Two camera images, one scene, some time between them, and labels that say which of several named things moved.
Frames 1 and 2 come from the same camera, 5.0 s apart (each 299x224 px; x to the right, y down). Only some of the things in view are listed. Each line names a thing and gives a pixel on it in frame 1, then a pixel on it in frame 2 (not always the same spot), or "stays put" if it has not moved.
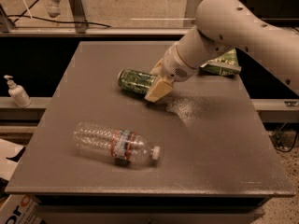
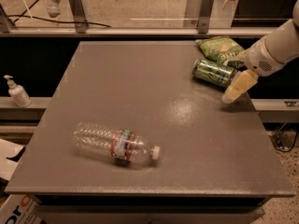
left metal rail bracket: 78,10 stays put
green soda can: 135,82 -> 211,72
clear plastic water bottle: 119,145 stays put
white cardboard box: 21,209 stays put
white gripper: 173,66 -> 257,60
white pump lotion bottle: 18,92 stays put
